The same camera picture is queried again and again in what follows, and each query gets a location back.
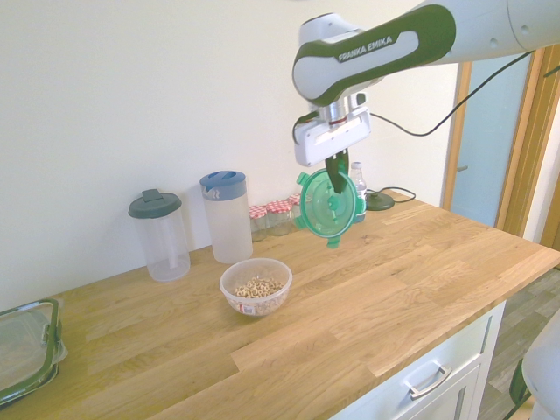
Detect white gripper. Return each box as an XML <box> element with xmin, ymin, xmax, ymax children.
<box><xmin>292</xmin><ymin>108</ymin><xmax>374</xmax><ymax>196</ymax></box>

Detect green round container lid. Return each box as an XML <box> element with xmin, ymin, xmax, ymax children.
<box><xmin>293</xmin><ymin>168</ymin><xmax>368</xmax><ymax>250</ymax></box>

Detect red checkered lid jar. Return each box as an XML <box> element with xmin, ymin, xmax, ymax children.
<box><xmin>248</xmin><ymin>205</ymin><xmax>269</xmax><ymax>242</ymax></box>
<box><xmin>265</xmin><ymin>200</ymin><xmax>292</xmax><ymax>237</ymax></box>
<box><xmin>286</xmin><ymin>194</ymin><xmax>304</xmax><ymax>231</ymax></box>

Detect clear plastic food bowl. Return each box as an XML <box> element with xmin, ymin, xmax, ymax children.
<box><xmin>219</xmin><ymin>257</ymin><xmax>293</xmax><ymax>319</ymax></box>

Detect hint water bottle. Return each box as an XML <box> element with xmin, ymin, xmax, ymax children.
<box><xmin>349</xmin><ymin>161</ymin><xmax>368</xmax><ymax>222</ymax></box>

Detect dark round kettle base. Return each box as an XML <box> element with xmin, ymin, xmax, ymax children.
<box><xmin>365</xmin><ymin>192</ymin><xmax>396</xmax><ymax>214</ymax></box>

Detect black kettle base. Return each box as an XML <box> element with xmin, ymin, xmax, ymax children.
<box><xmin>366</xmin><ymin>186</ymin><xmax>417</xmax><ymax>205</ymax></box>

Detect blue lidded plastic pitcher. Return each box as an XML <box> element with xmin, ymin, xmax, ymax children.
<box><xmin>199</xmin><ymin>171</ymin><xmax>255</xmax><ymax>264</ymax></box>

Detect cereal rings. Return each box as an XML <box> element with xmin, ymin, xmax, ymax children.
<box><xmin>234</xmin><ymin>274</ymin><xmax>285</xmax><ymax>299</ymax></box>

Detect frosted glass wooden door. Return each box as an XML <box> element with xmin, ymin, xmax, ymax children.
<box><xmin>439</xmin><ymin>45</ymin><xmax>542</xmax><ymax>229</ymax></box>

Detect dark lidded plastic pitcher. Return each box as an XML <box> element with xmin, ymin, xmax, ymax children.
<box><xmin>128</xmin><ymin>188</ymin><xmax>192</xmax><ymax>284</ymax></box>

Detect white cabinet front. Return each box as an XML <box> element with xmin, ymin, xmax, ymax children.
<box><xmin>327</xmin><ymin>300</ymin><xmax>508</xmax><ymax>420</ymax></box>

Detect wooden door frame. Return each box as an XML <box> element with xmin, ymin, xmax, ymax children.
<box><xmin>496</xmin><ymin>43</ymin><xmax>560</xmax><ymax>253</ymax></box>

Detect silver drawer handle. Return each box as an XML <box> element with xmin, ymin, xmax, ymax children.
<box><xmin>402</xmin><ymin>365</ymin><xmax>453</xmax><ymax>401</ymax></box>

